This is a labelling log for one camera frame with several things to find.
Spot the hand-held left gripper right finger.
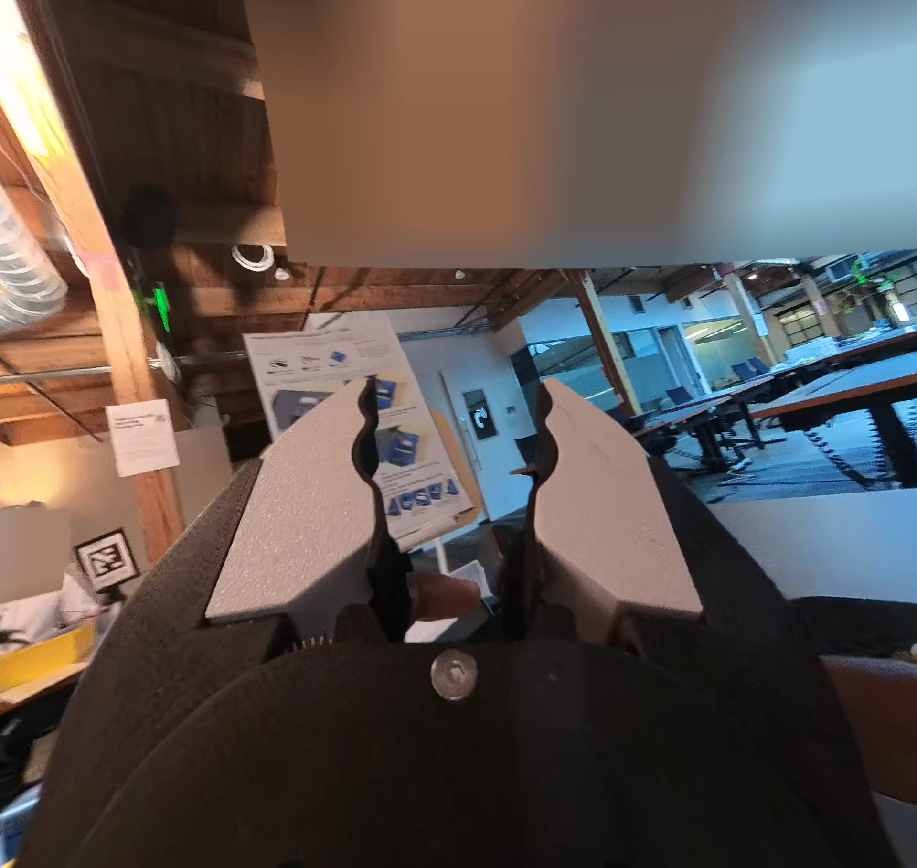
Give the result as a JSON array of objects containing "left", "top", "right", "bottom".
[{"left": 526, "top": 378, "right": 703, "bottom": 643}]

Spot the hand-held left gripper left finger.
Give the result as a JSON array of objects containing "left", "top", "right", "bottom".
[{"left": 205, "top": 377, "right": 413, "bottom": 629}]

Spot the person's right forearm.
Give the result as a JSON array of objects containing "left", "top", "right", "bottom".
[{"left": 820, "top": 656, "right": 917, "bottom": 804}]

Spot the person's left hand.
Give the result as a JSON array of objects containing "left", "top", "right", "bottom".
[{"left": 408, "top": 573, "right": 482, "bottom": 623}]

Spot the white phone booth door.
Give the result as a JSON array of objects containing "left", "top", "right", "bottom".
[{"left": 440, "top": 366, "right": 527, "bottom": 525}]

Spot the wooden-edged office desk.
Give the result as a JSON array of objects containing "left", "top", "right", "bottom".
[
  {"left": 630, "top": 374, "right": 782, "bottom": 482},
  {"left": 748, "top": 370, "right": 917, "bottom": 489}
]

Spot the large instruction board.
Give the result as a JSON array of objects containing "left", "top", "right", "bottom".
[{"left": 244, "top": 311, "right": 480, "bottom": 554}]

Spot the white paper notice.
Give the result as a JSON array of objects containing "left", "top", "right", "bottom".
[{"left": 106, "top": 398, "right": 180, "bottom": 478}]

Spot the black-white marker tag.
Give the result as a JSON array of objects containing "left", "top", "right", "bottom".
[{"left": 74, "top": 527, "right": 142, "bottom": 597}]

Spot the green exit sign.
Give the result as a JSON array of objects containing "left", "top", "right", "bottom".
[{"left": 135, "top": 284, "right": 173, "bottom": 332}]

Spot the black quilted wrist rest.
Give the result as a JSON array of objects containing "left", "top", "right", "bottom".
[{"left": 788, "top": 594, "right": 917, "bottom": 657}]

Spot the white crumpled bag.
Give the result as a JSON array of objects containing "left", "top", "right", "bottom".
[{"left": 0, "top": 574, "right": 101, "bottom": 643}]

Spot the yellow storage box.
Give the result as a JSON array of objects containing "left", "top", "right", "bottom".
[{"left": 0, "top": 621, "right": 97, "bottom": 693}]

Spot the silver ventilation duct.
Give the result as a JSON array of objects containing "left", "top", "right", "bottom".
[{"left": 0, "top": 187, "right": 69, "bottom": 335}]

